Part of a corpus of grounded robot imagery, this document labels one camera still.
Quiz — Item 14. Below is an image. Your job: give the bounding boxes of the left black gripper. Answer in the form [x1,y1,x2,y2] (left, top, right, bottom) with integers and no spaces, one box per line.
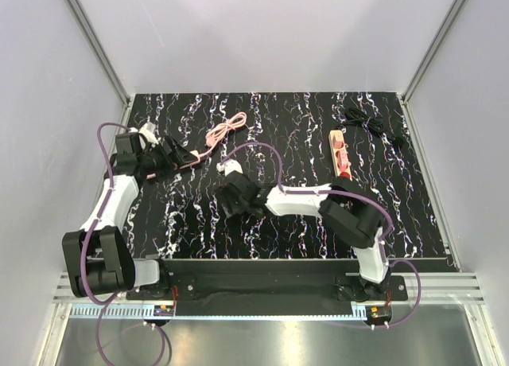
[138,134,198,182]

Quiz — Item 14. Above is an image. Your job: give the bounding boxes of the wooden red socket power strip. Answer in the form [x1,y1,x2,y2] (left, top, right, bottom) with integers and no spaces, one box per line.
[328,130,352,181]

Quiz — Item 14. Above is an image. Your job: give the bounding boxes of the pink plug adapter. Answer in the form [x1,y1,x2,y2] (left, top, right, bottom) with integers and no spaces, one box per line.
[331,134,344,150]

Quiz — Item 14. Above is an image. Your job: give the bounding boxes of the pink square charger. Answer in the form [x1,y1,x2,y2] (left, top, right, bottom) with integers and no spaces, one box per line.
[336,150,349,172]

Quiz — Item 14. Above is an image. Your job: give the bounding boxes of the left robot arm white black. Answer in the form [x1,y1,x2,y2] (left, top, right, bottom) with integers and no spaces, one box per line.
[62,131,199,298]

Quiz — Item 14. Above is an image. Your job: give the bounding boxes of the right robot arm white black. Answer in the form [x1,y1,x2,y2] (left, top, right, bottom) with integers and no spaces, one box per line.
[216,170,394,302]

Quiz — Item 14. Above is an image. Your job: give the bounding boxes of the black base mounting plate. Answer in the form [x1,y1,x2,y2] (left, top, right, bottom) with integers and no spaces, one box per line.
[127,259,408,302]

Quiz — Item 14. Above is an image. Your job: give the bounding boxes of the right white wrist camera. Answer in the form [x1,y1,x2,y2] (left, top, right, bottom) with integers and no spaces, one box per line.
[216,159,243,177]

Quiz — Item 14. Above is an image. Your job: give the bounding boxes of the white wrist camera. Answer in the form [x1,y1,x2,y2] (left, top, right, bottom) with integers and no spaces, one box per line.
[138,122,159,145]
[216,159,243,177]

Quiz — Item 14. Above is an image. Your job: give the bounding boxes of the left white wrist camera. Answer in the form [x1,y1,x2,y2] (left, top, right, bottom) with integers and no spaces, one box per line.
[138,122,159,145]

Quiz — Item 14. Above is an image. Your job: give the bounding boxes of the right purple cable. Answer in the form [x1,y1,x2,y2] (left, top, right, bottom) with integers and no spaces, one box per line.
[220,142,422,328]

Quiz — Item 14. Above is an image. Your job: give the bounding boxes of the purple cable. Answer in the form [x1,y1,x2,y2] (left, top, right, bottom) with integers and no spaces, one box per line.
[79,121,173,365]
[220,142,422,328]

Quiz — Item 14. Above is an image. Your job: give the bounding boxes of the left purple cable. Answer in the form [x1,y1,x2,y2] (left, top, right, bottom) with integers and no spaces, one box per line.
[79,121,173,365]

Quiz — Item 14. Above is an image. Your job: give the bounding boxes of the pink coiled cord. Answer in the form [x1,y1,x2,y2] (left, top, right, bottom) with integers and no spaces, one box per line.
[198,111,248,160]

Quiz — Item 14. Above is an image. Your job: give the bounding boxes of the black coiled cable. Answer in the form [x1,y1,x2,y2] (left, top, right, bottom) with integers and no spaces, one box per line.
[344,106,404,146]

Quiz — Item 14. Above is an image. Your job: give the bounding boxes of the grey slotted cable duct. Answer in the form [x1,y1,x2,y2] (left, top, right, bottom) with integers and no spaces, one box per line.
[70,304,176,320]

